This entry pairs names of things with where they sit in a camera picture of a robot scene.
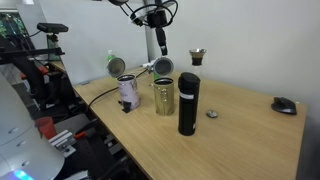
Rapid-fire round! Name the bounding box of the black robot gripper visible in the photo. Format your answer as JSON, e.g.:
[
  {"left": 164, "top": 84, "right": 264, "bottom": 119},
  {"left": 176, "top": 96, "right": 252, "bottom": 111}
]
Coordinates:
[{"left": 147, "top": 10, "right": 167, "bottom": 56}]

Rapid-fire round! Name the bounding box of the light green metal canister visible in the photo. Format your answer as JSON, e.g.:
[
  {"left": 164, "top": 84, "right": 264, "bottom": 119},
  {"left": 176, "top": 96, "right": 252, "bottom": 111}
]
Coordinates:
[{"left": 153, "top": 57, "right": 174, "bottom": 116}]

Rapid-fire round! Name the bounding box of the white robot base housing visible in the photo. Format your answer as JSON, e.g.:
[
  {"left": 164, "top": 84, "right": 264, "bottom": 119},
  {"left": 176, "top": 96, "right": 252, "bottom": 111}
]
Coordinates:
[{"left": 0, "top": 75, "right": 64, "bottom": 180}]

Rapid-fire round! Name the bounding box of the glass carafe with metal funnel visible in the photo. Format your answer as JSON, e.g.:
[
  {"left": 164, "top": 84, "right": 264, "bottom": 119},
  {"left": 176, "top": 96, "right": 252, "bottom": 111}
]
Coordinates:
[{"left": 189, "top": 48, "right": 207, "bottom": 77}]

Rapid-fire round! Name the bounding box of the green plastic bottle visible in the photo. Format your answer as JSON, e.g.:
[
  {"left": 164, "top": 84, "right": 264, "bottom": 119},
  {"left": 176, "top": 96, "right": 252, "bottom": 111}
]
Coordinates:
[{"left": 107, "top": 50, "right": 115, "bottom": 63}]

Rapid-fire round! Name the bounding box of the black thermos bottle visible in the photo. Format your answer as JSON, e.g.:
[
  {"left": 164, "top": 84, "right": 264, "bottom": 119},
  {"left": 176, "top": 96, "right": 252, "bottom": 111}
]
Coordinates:
[{"left": 178, "top": 72, "right": 200, "bottom": 136}]

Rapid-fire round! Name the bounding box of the purple white metal canister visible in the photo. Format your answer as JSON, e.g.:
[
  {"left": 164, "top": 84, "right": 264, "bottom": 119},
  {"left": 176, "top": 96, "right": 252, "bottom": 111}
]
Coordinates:
[{"left": 107, "top": 56, "right": 140, "bottom": 113}]

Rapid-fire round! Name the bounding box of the white divider panel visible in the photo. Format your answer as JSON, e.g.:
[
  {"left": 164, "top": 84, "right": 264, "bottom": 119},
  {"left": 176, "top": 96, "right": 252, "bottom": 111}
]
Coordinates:
[{"left": 16, "top": 0, "right": 150, "bottom": 86}]

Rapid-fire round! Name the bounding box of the black computer mouse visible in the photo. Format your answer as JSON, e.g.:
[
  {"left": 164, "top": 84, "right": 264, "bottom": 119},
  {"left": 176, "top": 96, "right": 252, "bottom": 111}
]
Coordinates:
[{"left": 271, "top": 97, "right": 297, "bottom": 115}]

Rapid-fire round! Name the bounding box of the red plastic cup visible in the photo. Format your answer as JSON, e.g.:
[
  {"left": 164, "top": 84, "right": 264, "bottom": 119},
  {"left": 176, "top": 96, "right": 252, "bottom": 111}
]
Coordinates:
[{"left": 35, "top": 117, "right": 57, "bottom": 139}]

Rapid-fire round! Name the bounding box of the black cable on table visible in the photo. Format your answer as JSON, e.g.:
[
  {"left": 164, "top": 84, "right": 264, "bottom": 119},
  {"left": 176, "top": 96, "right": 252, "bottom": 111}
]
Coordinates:
[{"left": 85, "top": 68, "right": 148, "bottom": 113}]

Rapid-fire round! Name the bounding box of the black camera on stand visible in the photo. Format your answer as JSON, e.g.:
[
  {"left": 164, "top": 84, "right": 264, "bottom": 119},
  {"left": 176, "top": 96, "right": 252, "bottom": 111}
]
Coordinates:
[{"left": 37, "top": 23, "right": 69, "bottom": 34}]

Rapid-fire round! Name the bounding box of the black metal stand frame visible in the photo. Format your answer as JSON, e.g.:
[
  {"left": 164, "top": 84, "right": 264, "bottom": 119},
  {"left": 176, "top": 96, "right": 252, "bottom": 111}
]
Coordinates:
[{"left": 0, "top": 36, "right": 75, "bottom": 118}]

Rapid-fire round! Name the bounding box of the aluminium extrusion bracket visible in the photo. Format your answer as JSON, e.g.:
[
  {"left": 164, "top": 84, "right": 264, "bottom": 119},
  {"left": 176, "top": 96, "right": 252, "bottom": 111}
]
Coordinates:
[{"left": 49, "top": 130, "right": 76, "bottom": 158}]

